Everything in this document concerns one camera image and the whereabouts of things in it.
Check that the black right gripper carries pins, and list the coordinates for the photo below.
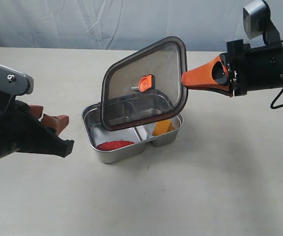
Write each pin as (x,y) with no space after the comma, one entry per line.
(250,69)

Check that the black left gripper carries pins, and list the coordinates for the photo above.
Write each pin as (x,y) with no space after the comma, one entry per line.
(26,129)

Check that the red toy sausage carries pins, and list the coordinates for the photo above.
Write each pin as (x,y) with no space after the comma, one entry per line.
(113,145)

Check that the yellow toy cheese wedge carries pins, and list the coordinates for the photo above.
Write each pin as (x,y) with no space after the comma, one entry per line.
(162,127)

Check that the dark transparent lunch box lid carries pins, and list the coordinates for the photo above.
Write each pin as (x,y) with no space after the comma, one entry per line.
(145,87)

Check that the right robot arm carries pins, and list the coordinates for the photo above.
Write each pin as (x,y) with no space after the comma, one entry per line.
(239,70)

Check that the light blue backdrop cloth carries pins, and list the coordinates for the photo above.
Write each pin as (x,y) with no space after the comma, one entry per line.
(203,25)

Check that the steel two-compartment lunch box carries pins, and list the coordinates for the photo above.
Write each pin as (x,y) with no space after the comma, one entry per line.
(141,135)

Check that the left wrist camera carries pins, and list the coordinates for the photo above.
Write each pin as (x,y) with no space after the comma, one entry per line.
(14,82)

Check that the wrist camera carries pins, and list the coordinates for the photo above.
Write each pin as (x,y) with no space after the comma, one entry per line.
(254,16)
(14,82)

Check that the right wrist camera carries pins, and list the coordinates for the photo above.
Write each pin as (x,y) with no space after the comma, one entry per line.
(254,16)

